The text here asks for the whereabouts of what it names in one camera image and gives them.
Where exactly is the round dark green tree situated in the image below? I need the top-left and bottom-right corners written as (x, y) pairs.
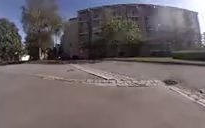
top-left (0, 18), bottom-right (24, 64)

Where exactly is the dark manhole cover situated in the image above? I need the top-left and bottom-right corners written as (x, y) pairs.
top-left (163, 79), bottom-right (180, 86)

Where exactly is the large grey apartment building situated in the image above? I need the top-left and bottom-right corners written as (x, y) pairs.
top-left (61, 3), bottom-right (203, 60)

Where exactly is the cobblestone strip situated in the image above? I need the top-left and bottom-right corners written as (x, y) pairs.
top-left (36, 63), bottom-right (205, 113)

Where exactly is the grey asphalt road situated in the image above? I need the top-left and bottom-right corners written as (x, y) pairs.
top-left (0, 59), bottom-right (205, 128)

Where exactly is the grass strip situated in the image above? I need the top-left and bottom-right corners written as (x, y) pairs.
top-left (103, 57), bottom-right (205, 67)

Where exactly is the tall thin tree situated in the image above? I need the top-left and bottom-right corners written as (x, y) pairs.
top-left (20, 0), bottom-right (64, 61)

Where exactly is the trimmed green hedge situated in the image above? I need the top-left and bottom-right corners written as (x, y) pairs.
top-left (171, 49), bottom-right (205, 62)

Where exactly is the light green leafy tree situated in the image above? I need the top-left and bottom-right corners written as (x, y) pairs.
top-left (89, 14), bottom-right (144, 59)

